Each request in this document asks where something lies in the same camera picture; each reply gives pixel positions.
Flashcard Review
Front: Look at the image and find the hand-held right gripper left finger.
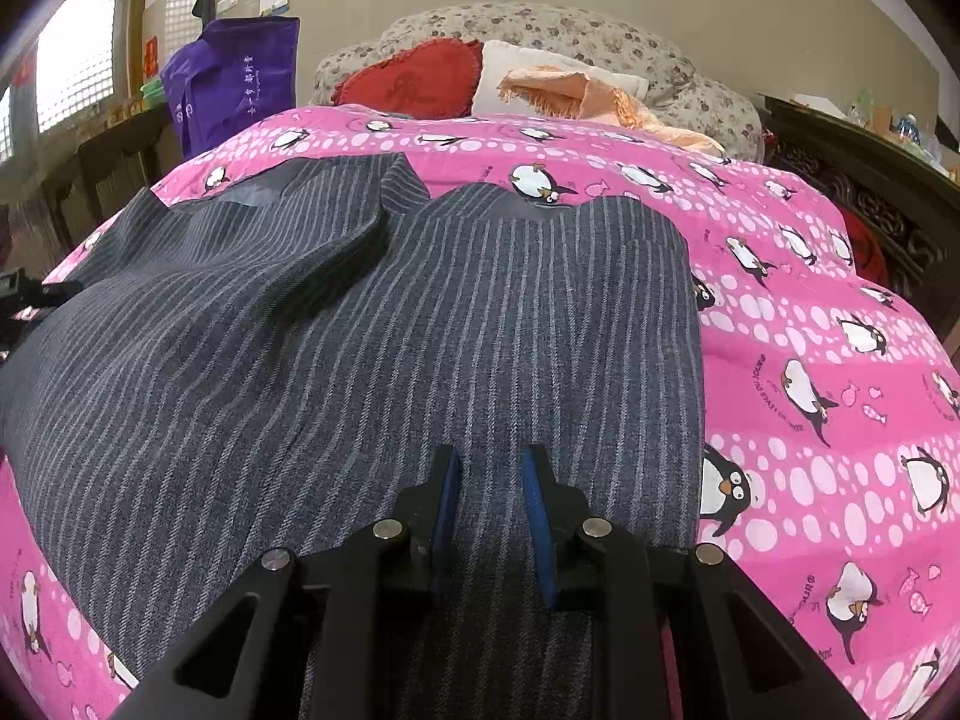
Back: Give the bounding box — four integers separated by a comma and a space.
112, 444, 460, 720

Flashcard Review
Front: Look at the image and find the dark wooden chair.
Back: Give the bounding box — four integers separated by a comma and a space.
41, 118, 186, 230

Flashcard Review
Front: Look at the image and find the lattice window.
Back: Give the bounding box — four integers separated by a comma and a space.
34, 0, 121, 137
161, 0, 250, 42

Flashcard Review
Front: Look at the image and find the grey pinstriped jacket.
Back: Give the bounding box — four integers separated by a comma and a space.
0, 152, 706, 720

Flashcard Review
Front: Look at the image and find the red cloth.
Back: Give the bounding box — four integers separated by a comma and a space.
838, 205, 891, 287

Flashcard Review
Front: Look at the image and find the red cushion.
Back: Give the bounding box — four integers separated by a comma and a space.
330, 40, 485, 121

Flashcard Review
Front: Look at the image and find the purple fabric bag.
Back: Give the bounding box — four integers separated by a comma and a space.
161, 15, 301, 162

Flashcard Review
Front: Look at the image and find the pink penguin printed blanket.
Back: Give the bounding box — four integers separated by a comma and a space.
0, 103, 960, 720

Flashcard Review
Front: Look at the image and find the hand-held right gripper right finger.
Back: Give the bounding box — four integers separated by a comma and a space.
521, 444, 871, 720

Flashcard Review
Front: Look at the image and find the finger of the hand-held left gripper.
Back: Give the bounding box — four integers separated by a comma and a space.
30, 281, 85, 308

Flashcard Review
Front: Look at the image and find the white pillow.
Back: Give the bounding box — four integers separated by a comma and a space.
471, 40, 650, 121

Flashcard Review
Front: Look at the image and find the dark carved wooden headboard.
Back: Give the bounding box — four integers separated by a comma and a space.
757, 94, 960, 302

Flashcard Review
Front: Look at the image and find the orange fringed towel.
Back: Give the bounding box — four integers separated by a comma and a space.
499, 64, 728, 158

